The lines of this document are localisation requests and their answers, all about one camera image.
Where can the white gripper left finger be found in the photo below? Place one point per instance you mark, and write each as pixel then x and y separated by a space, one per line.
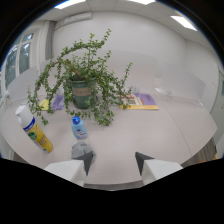
pixel 71 168

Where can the yellow spray can white cap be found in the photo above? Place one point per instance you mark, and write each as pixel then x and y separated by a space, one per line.
pixel 34 128

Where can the small blue cap bottle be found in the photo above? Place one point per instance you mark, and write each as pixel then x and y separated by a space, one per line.
pixel 78 128

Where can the grey crumpled cloth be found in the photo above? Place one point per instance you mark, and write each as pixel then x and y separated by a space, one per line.
pixel 81 149

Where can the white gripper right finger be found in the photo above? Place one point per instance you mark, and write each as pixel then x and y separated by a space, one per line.
pixel 155 168

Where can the ceiling light panel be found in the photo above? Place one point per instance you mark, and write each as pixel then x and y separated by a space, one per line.
pixel 183 22
pixel 142 1
pixel 68 3

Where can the green potted plant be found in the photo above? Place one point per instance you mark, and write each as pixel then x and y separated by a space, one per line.
pixel 82 77

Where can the purple yellow booklet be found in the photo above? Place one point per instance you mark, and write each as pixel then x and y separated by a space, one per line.
pixel 53 103

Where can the window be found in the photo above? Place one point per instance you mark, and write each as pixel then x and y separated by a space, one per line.
pixel 17 58

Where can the yellow purple book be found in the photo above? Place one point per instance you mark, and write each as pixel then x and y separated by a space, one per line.
pixel 140 101

